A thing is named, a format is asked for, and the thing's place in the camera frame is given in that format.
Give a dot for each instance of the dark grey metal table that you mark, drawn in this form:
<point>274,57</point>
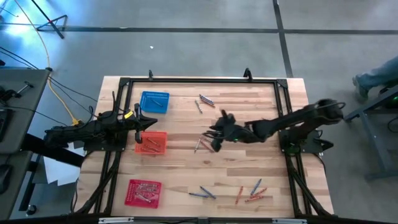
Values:
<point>373,140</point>

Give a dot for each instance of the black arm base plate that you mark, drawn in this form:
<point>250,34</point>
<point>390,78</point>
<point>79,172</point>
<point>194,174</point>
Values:
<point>315,135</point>
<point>119,147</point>

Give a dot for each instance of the yellow tag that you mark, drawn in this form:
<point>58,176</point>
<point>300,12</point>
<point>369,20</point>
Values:
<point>128,114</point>

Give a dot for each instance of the orange plastic basket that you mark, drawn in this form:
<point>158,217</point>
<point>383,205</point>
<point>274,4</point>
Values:
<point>160,137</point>

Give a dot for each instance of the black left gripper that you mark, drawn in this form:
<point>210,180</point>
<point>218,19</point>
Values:
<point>136,122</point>

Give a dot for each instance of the black caster wheel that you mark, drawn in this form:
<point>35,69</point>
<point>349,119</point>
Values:
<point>31,210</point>

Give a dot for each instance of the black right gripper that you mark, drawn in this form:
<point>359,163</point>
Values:
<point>231,132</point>

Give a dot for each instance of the red plastic basket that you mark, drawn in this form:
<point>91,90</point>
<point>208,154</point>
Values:
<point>130,203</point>

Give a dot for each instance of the black keyboard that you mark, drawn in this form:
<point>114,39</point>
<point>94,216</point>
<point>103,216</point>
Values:
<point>4,121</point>

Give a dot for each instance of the black tripod stand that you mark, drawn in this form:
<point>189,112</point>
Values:
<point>49,22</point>

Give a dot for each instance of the blue plastic basket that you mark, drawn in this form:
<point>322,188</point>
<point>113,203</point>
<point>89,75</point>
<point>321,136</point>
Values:
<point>146,105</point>

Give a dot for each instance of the black computer mouse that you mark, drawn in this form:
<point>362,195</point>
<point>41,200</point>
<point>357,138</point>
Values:
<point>3,179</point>

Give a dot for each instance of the black clamp tool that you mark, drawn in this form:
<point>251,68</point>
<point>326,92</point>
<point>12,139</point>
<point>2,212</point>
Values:
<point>9,93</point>

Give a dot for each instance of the white crayon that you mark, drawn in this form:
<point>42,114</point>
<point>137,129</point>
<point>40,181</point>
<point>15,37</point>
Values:
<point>198,144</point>

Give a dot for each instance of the silver bracket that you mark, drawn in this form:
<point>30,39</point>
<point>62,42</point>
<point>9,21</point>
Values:
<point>115,220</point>
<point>289,221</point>

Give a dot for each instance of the white paper sheets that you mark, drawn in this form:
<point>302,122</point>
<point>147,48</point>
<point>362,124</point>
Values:
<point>59,171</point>

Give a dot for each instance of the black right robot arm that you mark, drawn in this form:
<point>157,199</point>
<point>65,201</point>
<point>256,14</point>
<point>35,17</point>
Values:
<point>289,121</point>

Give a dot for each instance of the grey desk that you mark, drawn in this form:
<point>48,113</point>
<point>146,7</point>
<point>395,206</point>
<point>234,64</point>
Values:
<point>28,93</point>

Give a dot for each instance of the person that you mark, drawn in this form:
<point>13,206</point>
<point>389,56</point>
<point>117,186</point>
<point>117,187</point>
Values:
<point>376,76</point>

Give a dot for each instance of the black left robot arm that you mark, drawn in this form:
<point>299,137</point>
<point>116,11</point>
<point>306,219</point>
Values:
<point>93,132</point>

